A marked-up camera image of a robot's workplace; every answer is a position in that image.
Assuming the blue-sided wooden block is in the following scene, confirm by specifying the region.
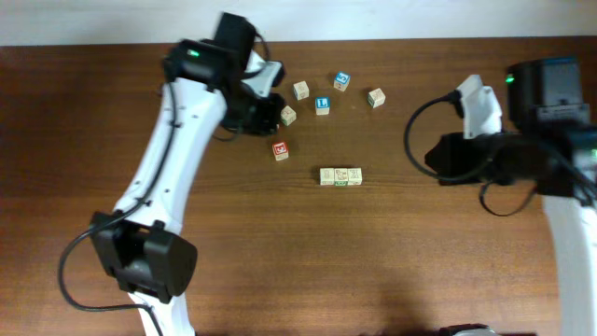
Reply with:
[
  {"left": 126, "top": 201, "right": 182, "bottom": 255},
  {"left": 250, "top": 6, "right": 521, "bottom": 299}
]
[{"left": 319, "top": 168, "right": 335, "bottom": 186}]

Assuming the green V wooden block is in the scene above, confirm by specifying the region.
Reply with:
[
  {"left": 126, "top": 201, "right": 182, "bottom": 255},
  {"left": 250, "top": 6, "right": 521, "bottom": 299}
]
[{"left": 334, "top": 168, "right": 349, "bottom": 187}]

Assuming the K wooden block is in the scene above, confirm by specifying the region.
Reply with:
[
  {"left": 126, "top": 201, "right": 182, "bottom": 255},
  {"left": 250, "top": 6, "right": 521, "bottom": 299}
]
[{"left": 347, "top": 168, "right": 363, "bottom": 186}]

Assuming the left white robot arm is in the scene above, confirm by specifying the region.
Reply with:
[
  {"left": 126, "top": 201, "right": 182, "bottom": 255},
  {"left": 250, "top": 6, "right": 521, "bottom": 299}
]
[{"left": 90, "top": 75, "right": 285, "bottom": 335}]

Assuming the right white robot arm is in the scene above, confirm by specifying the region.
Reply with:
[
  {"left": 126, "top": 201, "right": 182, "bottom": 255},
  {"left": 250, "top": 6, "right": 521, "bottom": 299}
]
[{"left": 424, "top": 58, "right": 596, "bottom": 335}]

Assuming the green-edged wooden block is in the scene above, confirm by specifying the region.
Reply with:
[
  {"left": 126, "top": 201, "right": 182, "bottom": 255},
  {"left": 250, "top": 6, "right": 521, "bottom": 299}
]
[{"left": 281, "top": 105, "right": 297, "bottom": 126}]

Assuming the red E wooden block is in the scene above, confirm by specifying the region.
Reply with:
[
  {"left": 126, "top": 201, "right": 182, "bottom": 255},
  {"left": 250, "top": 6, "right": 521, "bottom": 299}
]
[{"left": 271, "top": 142, "right": 289, "bottom": 161}]

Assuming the blue D wooden block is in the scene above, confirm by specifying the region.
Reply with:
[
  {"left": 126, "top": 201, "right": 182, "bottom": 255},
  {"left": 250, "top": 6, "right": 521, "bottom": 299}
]
[{"left": 293, "top": 81, "right": 310, "bottom": 101}]

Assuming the blue L wooden block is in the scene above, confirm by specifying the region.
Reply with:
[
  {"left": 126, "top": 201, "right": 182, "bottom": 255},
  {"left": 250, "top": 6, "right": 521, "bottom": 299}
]
[{"left": 315, "top": 97, "right": 330, "bottom": 116}]

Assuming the blue 5 wooden block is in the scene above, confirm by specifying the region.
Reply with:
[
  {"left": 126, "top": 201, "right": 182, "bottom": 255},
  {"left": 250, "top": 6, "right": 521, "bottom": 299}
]
[{"left": 333, "top": 72, "right": 351, "bottom": 91}]

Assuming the plain picture wooden block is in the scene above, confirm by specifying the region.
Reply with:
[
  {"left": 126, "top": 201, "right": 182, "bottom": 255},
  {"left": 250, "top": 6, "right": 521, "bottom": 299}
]
[{"left": 368, "top": 88, "right": 386, "bottom": 108}]

